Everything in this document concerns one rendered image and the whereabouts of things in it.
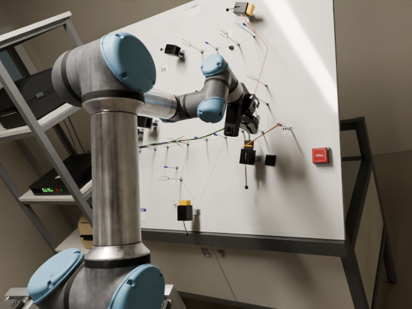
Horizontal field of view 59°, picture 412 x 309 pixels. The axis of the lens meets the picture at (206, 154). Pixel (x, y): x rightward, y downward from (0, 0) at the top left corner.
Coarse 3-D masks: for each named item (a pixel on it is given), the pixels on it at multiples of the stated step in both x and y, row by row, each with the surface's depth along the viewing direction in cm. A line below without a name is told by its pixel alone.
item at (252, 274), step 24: (240, 264) 157; (264, 264) 150; (288, 264) 144; (312, 264) 137; (336, 264) 132; (240, 288) 167; (264, 288) 159; (288, 288) 152; (312, 288) 145; (336, 288) 139
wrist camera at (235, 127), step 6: (240, 102) 117; (228, 108) 118; (234, 108) 117; (240, 108) 117; (228, 114) 118; (234, 114) 117; (240, 114) 118; (228, 120) 118; (234, 120) 117; (228, 126) 118; (234, 126) 117; (228, 132) 118; (234, 132) 117
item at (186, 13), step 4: (196, 4) 164; (188, 8) 167; (192, 8) 165; (196, 8) 164; (184, 12) 168; (188, 12) 166; (192, 12) 165; (196, 12) 164; (184, 16) 168; (188, 16) 166
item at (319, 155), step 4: (312, 148) 125; (316, 148) 124; (320, 148) 123; (324, 148) 123; (312, 152) 125; (316, 152) 124; (320, 152) 123; (324, 152) 123; (312, 156) 125; (316, 156) 124; (320, 156) 123; (324, 156) 122; (312, 160) 125; (316, 160) 124; (320, 160) 123; (324, 160) 122
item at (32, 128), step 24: (48, 24) 175; (72, 24) 185; (0, 48) 210; (0, 72) 154; (24, 72) 220; (48, 120) 175; (48, 144) 170; (0, 168) 205; (72, 192) 179; (48, 240) 225; (72, 240) 229
